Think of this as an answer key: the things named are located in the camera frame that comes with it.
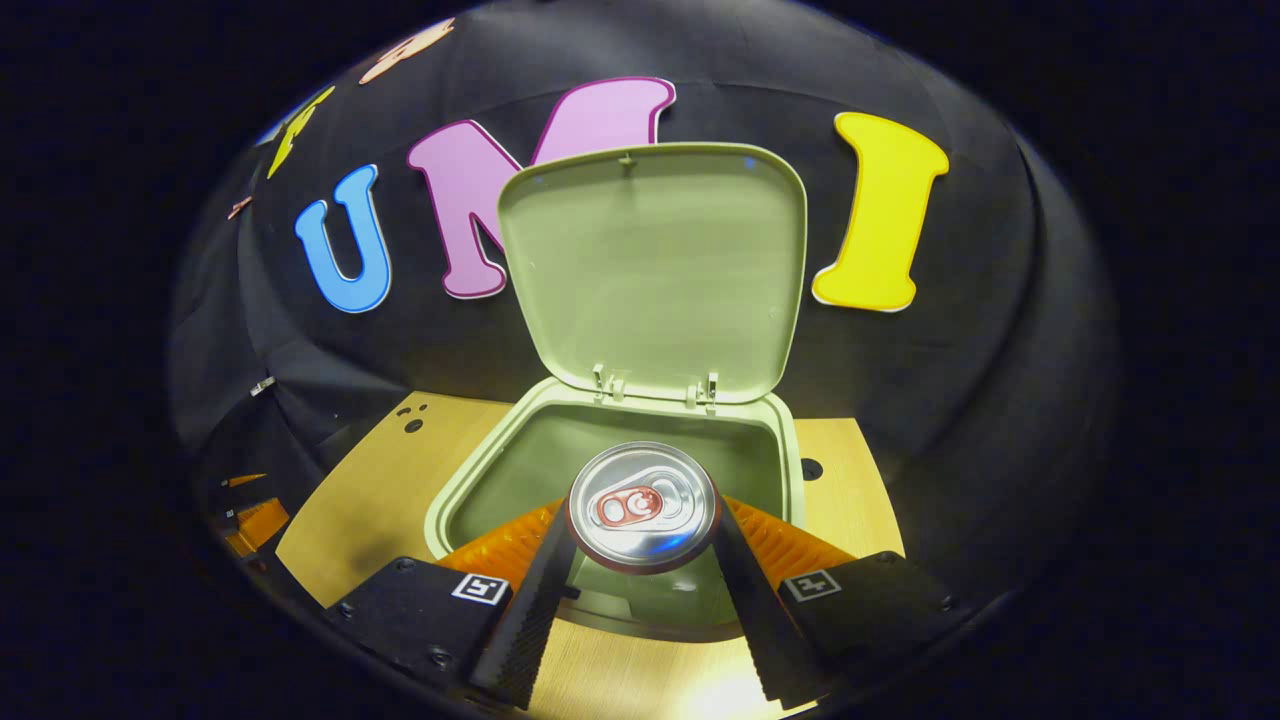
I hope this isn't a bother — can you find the black backdrop cloth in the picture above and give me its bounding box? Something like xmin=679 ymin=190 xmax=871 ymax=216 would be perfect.
xmin=165 ymin=0 xmax=1116 ymax=601

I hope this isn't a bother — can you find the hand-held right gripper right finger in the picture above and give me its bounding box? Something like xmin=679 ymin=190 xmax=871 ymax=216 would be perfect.
xmin=712 ymin=497 xmax=962 ymax=711

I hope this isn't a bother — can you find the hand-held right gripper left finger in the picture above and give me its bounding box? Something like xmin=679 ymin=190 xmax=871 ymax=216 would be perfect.
xmin=325 ymin=500 xmax=581 ymax=711

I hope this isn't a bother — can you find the wooden desktop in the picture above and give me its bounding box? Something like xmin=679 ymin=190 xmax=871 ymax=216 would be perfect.
xmin=275 ymin=392 xmax=906 ymax=720

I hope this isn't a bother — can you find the silver top pop can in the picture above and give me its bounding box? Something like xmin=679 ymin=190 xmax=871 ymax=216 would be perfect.
xmin=565 ymin=441 xmax=721 ymax=576

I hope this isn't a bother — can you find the pale green desktop garbage bin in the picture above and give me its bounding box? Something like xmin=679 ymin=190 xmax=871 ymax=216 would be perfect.
xmin=424 ymin=142 xmax=809 ymax=643

